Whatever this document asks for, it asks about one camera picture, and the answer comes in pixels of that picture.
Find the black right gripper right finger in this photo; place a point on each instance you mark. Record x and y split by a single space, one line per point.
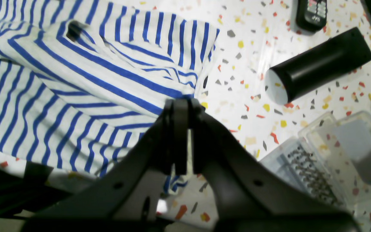
248 197

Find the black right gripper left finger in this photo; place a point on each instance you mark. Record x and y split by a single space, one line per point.
126 199

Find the blue white striped t-shirt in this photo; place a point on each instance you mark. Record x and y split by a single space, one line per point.
81 81

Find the clear plastic screw box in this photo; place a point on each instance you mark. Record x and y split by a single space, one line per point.
329 159

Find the black cylindrical tube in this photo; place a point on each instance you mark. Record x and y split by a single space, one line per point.
306 72

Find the black TV remote control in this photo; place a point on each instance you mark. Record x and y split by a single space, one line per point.
311 15

